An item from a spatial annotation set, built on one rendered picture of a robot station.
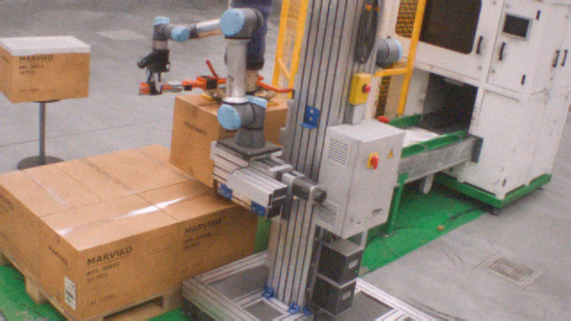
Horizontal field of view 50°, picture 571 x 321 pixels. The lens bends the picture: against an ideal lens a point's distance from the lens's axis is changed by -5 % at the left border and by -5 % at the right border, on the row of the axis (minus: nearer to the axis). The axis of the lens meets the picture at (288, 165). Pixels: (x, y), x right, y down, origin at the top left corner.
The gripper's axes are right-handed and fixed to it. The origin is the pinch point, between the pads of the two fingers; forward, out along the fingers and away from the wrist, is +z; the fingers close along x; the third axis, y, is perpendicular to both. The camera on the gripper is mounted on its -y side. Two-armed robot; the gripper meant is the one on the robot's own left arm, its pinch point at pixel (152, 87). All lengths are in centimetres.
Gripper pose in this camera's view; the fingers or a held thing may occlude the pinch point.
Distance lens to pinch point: 327.6
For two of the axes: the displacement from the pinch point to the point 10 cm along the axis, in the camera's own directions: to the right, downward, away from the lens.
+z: -1.5, 9.2, 3.5
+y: 6.9, -1.6, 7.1
